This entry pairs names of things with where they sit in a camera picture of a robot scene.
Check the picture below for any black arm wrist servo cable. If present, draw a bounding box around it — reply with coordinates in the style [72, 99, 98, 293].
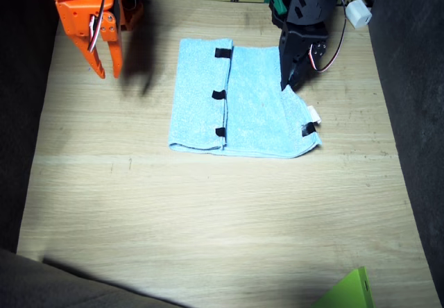
[307, 0, 348, 74]

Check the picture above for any white power adapter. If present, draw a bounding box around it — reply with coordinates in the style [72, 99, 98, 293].
[345, 0, 373, 30]

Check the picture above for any light blue towel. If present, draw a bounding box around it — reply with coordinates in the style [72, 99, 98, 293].
[168, 37, 323, 159]

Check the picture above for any orange arm wrist servo cable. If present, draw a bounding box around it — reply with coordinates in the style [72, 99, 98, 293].
[88, 0, 109, 53]

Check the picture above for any lime green plastic wedge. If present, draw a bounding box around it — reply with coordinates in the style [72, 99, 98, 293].
[311, 266, 375, 308]

